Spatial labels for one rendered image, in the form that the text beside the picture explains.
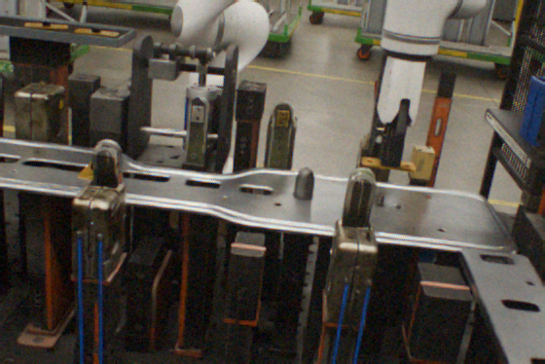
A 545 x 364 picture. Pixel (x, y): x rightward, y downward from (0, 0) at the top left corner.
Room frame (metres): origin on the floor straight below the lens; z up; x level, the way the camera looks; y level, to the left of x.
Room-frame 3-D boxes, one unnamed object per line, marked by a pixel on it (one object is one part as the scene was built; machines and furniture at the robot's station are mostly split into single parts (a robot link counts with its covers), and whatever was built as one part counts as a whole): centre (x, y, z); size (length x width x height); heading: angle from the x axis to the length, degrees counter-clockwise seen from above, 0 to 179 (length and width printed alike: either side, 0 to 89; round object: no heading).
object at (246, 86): (1.19, 0.06, 0.91); 0.07 x 0.05 x 0.42; 179
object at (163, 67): (1.18, 0.19, 0.94); 0.18 x 0.13 x 0.49; 89
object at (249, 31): (1.55, 0.15, 1.11); 0.19 x 0.12 x 0.24; 121
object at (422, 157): (1.09, -0.25, 0.88); 0.04 x 0.04 x 0.36; 89
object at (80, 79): (1.20, 0.38, 0.90); 0.05 x 0.05 x 0.40; 89
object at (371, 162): (0.97, -0.17, 1.08); 0.08 x 0.04 x 0.01; 89
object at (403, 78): (0.97, -0.17, 1.20); 0.10 x 0.07 x 0.11; 179
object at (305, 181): (0.97, -0.05, 1.02); 0.03 x 0.03 x 0.07
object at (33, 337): (0.98, 0.37, 0.84); 0.17 x 0.06 x 0.29; 179
